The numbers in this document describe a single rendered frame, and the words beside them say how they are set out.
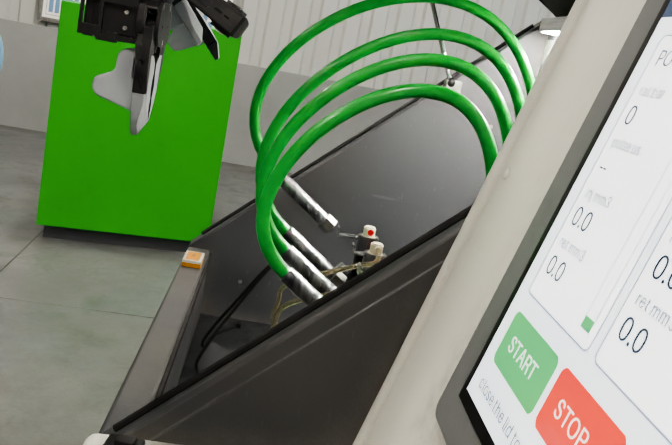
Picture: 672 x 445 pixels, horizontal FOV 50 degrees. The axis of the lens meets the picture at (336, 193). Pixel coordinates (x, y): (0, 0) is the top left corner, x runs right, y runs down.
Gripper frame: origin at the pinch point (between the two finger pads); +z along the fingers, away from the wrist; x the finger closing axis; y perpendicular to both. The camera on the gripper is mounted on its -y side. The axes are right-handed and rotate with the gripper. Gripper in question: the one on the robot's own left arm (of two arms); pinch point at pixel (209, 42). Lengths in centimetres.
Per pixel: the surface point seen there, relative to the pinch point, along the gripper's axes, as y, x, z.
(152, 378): 22.6, 13.5, 33.5
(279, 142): -2.6, 15.5, 19.1
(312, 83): -8.7, 8.8, 13.9
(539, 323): -13, 50, 42
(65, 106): 114, -279, -117
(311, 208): 0.0, -3.2, 25.0
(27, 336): 142, -185, -8
